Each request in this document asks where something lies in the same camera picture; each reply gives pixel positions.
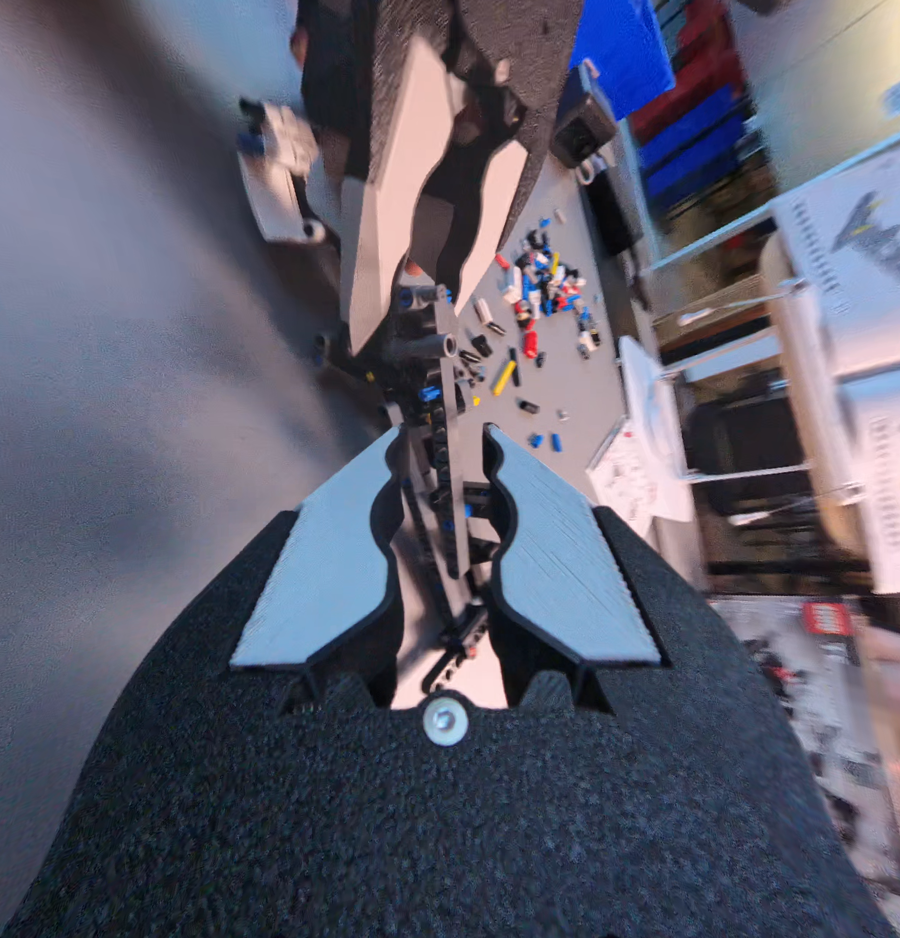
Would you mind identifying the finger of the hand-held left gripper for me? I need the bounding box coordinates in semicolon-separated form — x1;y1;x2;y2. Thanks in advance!
339;35;454;356
450;139;530;320

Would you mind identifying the grey desk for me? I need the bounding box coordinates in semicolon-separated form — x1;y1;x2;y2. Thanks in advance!
0;0;707;938

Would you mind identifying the stack of blue red bins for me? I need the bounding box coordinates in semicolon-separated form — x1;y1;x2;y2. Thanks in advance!
567;0;777;202

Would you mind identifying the pile of small toy bricks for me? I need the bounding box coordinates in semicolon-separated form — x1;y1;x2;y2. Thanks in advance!
494;216;606;362

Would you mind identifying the toy brick vehicle chassis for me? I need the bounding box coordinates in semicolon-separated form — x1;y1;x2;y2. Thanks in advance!
236;97;498;693

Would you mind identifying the black power adapter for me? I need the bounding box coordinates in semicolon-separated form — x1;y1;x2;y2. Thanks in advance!
585;167;645;257

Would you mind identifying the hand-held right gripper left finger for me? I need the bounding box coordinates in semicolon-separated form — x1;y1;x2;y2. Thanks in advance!
229;426;408;708

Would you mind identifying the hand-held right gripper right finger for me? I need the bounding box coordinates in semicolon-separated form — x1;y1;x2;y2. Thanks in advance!
483;422;664;708

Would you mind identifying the toy truck picture box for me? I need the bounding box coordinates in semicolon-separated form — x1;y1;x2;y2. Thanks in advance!
714;594;900;938

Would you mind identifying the white printed sticker sheet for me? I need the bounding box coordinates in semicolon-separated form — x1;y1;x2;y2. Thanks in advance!
586;418;660;539

